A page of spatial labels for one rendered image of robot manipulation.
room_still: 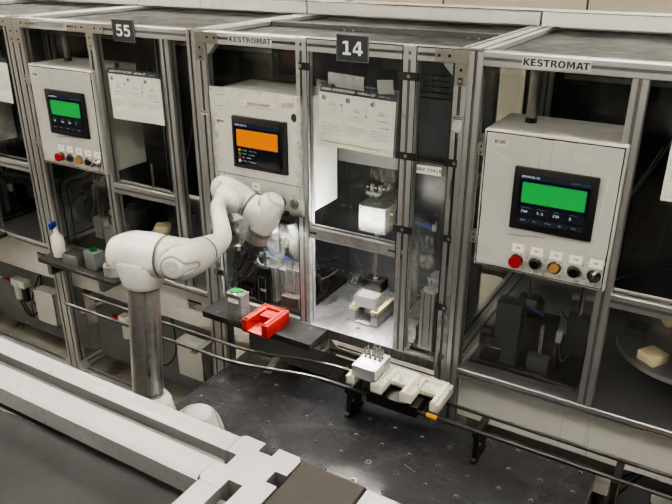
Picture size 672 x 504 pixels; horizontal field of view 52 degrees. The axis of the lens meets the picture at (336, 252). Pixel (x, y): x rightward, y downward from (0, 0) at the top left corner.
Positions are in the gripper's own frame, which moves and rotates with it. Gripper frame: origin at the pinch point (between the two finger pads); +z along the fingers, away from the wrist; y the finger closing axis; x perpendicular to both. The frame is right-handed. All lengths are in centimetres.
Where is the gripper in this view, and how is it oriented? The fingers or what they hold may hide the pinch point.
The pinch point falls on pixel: (236, 279)
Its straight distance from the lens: 277.3
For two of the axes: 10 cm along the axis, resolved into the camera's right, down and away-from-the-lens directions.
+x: -4.7, 2.9, -8.3
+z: -4.2, 7.6, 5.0
